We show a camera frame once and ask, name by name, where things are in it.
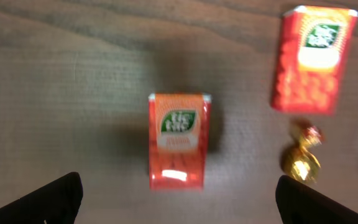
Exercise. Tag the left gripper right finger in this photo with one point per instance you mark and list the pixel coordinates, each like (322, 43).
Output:
(306, 205)

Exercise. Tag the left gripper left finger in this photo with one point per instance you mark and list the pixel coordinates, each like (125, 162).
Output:
(48, 202)

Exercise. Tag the gold wrapped candy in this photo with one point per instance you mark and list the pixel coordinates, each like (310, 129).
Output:
(300, 161)

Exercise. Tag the orange candy box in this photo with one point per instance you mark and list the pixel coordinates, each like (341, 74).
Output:
(179, 155)
(309, 84)

